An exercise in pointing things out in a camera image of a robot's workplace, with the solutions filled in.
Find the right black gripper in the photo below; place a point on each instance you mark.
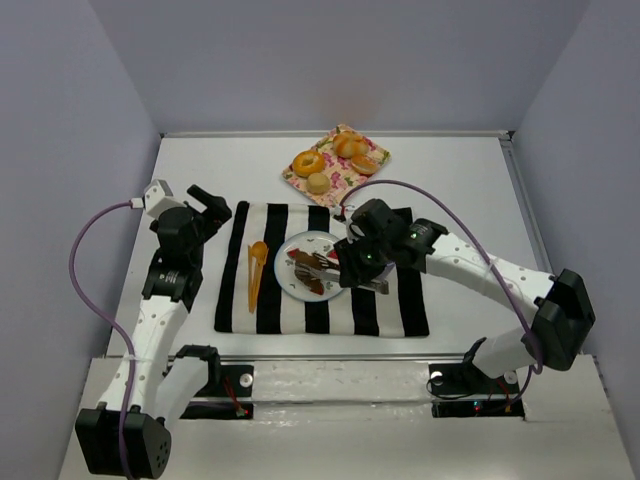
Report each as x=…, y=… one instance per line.
x=351, y=262

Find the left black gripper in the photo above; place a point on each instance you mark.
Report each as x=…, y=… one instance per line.
x=209, y=209

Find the metal tongs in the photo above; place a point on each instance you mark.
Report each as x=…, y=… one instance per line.
x=335, y=277

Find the brown chocolate croissant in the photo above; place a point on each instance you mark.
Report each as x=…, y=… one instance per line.
x=303, y=263

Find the small round scone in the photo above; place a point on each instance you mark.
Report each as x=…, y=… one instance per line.
x=317, y=183

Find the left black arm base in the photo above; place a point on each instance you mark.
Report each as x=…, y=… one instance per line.
x=228, y=400

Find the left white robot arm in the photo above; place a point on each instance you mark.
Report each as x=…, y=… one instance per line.
x=128, y=433

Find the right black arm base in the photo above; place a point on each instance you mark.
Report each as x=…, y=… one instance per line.
x=457, y=394

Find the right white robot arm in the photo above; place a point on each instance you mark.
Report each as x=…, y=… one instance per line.
x=554, y=311

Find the sugared donut bread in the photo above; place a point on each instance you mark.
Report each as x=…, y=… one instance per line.
x=363, y=165

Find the knotted bread roll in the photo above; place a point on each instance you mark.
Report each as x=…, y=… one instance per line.
x=348, y=144

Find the glazed bagel bread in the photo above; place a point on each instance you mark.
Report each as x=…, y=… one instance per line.
x=308, y=162

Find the lavender plastic cup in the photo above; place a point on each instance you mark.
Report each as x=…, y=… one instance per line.
x=387, y=271

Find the orange plastic spoon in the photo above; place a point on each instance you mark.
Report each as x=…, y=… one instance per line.
x=261, y=267

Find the white watermelon pattern plate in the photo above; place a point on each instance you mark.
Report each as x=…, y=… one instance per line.
x=310, y=242

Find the orange plastic fork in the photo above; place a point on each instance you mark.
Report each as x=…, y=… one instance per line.
x=255, y=257

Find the black white striped cloth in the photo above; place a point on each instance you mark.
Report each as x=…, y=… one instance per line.
x=401, y=313

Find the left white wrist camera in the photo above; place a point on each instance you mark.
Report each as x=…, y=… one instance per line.
x=158, y=198

